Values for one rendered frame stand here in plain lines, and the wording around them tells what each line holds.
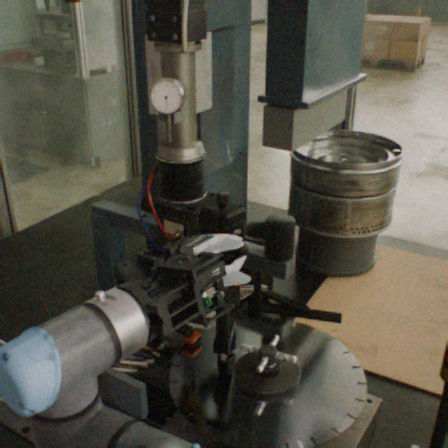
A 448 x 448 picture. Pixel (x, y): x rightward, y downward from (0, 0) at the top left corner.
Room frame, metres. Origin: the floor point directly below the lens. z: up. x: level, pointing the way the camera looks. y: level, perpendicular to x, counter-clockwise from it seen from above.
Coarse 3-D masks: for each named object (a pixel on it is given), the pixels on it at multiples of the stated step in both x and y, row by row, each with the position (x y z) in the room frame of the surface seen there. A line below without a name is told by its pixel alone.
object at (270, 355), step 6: (276, 336) 0.79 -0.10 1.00; (270, 342) 0.77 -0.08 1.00; (276, 342) 0.77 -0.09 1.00; (240, 348) 0.76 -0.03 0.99; (246, 348) 0.76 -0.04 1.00; (252, 348) 0.75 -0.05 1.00; (258, 348) 0.75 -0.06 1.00; (264, 348) 0.75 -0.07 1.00; (270, 348) 0.75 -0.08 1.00; (276, 348) 0.75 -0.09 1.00; (258, 354) 0.75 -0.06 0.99; (264, 354) 0.73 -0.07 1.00; (270, 354) 0.73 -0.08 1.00; (276, 354) 0.74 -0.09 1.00; (282, 354) 0.74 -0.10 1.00; (258, 360) 0.74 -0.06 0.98; (264, 360) 0.72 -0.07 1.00; (270, 360) 0.73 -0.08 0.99; (276, 360) 0.74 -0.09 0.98; (288, 360) 0.73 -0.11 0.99; (294, 360) 0.72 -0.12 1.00; (258, 366) 0.71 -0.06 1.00; (264, 366) 0.71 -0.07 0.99; (270, 366) 0.73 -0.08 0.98; (258, 372) 0.70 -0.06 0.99
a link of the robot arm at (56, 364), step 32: (64, 320) 0.47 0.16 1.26; (96, 320) 0.48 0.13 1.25; (0, 352) 0.43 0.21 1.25; (32, 352) 0.42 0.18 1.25; (64, 352) 0.43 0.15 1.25; (96, 352) 0.45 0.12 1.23; (0, 384) 0.42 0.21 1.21; (32, 384) 0.40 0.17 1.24; (64, 384) 0.42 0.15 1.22; (96, 384) 0.46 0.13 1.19; (64, 416) 0.42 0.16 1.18
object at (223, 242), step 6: (222, 234) 0.68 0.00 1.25; (210, 240) 0.66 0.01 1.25; (216, 240) 0.66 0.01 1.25; (222, 240) 0.66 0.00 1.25; (228, 240) 0.66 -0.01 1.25; (234, 240) 0.66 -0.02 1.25; (240, 240) 0.69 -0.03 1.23; (198, 246) 0.64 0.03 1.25; (204, 246) 0.65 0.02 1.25; (210, 246) 0.65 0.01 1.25; (216, 246) 0.65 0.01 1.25; (222, 246) 0.64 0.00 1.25; (228, 246) 0.64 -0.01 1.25; (234, 246) 0.63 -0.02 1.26; (240, 246) 0.63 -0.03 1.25; (198, 252) 0.63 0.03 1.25; (216, 252) 0.63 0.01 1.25
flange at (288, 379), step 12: (240, 360) 0.77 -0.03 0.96; (252, 360) 0.77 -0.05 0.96; (240, 372) 0.74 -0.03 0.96; (252, 372) 0.74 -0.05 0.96; (264, 372) 0.72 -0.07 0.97; (276, 372) 0.73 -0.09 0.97; (288, 372) 0.74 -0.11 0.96; (240, 384) 0.71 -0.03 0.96; (252, 384) 0.71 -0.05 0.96; (264, 384) 0.71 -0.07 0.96; (276, 384) 0.71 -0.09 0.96; (288, 384) 0.71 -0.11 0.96; (264, 396) 0.69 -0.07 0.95; (276, 396) 0.69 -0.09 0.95
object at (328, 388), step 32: (256, 320) 0.90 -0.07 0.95; (288, 320) 0.90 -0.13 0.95; (192, 352) 0.80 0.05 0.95; (288, 352) 0.80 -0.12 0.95; (320, 352) 0.80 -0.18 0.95; (192, 384) 0.72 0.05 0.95; (224, 384) 0.72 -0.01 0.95; (320, 384) 0.72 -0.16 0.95; (352, 384) 0.72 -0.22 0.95; (192, 416) 0.65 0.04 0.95; (224, 416) 0.65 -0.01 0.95; (256, 416) 0.65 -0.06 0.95; (288, 416) 0.65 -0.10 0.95; (320, 416) 0.65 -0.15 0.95; (352, 416) 0.65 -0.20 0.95
